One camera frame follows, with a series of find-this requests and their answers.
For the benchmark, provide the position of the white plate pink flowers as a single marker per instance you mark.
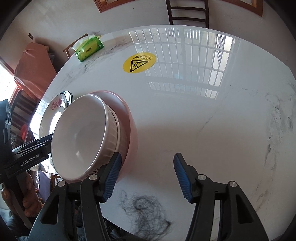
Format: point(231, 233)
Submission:
point(52, 114)

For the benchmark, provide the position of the yellow hot warning sticker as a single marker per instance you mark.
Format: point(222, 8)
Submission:
point(139, 62)

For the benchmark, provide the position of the orange cloth covered furniture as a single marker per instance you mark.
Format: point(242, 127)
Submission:
point(34, 71)

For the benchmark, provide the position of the white bowl pink stripe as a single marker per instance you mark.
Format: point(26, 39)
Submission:
point(122, 143)

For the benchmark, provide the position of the side window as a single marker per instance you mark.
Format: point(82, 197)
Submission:
point(9, 87)

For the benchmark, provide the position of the large pink bowl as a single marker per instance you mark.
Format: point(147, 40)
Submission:
point(120, 107)

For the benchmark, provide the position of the black wall switch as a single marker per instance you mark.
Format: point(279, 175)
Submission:
point(31, 36)

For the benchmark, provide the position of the green tissue pack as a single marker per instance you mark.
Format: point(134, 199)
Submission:
point(87, 46)

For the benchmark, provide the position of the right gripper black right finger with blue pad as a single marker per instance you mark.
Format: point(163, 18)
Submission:
point(238, 219)

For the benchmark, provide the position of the large blue floral plate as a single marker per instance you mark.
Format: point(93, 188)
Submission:
point(68, 96)

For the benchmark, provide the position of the large barred window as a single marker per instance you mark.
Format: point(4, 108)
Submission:
point(252, 6)

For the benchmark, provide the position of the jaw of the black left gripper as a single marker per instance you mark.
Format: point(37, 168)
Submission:
point(46, 141)

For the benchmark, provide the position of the dark wooden chair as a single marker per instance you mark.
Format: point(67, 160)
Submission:
point(198, 16)

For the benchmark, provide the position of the light wooden chair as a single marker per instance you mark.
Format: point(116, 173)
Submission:
point(69, 47)

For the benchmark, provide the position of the person's left hand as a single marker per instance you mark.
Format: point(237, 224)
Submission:
point(31, 201)

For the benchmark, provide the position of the white bowl cartoon print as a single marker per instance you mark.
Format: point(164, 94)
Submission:
point(85, 138)

